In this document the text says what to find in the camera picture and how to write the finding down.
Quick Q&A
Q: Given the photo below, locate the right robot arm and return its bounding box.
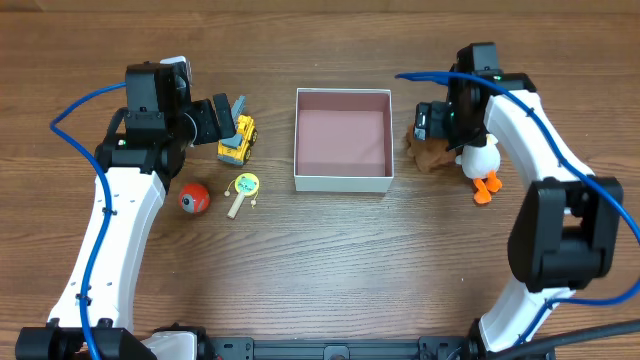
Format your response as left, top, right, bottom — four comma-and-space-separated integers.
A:
407, 42, 629, 359

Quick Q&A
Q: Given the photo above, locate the left blue cable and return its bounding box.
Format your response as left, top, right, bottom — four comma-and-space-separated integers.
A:
48, 81, 128, 360

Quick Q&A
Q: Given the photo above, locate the yellow toy crane truck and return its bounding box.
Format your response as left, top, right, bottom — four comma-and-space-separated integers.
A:
217, 95, 258, 166

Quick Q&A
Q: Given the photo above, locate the black thick cable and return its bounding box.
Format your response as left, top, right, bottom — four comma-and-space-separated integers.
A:
499, 319, 640, 360

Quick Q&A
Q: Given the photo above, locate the white box with pink interior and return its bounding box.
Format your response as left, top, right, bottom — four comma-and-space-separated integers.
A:
293, 88, 395, 193

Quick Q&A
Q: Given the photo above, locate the right blue cable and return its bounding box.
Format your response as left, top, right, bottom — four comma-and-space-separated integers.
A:
394, 71, 640, 346

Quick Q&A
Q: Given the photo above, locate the red ball toy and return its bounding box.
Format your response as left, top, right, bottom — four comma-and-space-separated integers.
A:
179, 183, 210, 214

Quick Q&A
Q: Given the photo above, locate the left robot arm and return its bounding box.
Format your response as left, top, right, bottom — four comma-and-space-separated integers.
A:
15, 56, 236, 359

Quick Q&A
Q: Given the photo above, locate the wooden rattle drum toy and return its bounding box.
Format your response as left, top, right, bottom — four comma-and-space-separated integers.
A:
224, 172, 260, 219

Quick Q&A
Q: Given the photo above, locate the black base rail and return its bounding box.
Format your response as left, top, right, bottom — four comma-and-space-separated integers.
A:
196, 336, 486, 360

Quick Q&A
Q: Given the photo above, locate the blue cable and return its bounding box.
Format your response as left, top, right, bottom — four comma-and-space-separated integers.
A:
48, 81, 128, 360
394, 71, 640, 346

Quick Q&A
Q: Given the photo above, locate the white plush duck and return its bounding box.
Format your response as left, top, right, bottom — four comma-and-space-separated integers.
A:
455, 133, 503, 205

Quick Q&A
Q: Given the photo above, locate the brown plush toy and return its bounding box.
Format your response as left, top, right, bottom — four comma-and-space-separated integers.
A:
406, 124, 456, 173

